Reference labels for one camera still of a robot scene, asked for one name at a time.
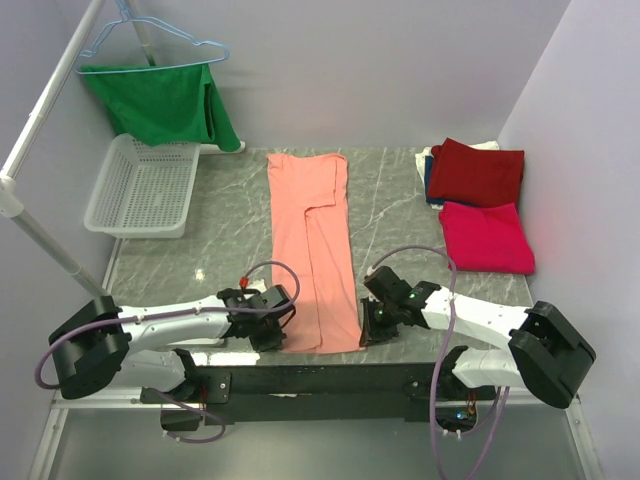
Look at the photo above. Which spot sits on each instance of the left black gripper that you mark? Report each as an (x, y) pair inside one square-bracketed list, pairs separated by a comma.
[(271, 342)]

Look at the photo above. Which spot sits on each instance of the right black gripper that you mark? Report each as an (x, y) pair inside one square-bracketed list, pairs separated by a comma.
[(372, 332)]

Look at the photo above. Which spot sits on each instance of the salmon pink t shirt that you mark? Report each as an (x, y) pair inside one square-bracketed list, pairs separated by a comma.
[(310, 234)]

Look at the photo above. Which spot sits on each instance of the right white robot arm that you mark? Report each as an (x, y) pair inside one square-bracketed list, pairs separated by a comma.
[(533, 348)]

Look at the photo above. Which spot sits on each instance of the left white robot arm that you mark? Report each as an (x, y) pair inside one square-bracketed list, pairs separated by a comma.
[(105, 344)]

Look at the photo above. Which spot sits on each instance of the magenta folded shirt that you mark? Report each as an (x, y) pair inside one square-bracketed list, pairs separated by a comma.
[(486, 239)]

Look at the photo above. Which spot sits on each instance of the dark red folded shirt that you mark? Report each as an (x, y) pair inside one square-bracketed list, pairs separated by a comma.
[(481, 178)]

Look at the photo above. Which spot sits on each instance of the blue folded shirt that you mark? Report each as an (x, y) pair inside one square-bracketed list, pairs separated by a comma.
[(435, 203)]

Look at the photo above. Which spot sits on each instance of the white plastic laundry basket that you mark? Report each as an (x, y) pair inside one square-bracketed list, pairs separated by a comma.
[(143, 192)]

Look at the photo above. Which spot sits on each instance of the green hanging t shirt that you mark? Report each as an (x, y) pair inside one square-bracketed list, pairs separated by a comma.
[(163, 106)]

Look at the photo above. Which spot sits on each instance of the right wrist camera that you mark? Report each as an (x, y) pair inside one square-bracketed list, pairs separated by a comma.
[(384, 284)]

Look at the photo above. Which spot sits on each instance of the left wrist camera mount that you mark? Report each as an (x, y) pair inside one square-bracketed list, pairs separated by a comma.
[(247, 285)]

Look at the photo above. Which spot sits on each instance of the aluminium rail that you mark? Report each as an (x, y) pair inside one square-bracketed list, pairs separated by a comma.
[(175, 374)]

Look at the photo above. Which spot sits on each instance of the white clothes rack frame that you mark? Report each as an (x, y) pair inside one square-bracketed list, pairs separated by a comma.
[(59, 171)]

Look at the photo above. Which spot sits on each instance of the light blue wire hanger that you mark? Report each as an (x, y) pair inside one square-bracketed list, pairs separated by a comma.
[(128, 14)]

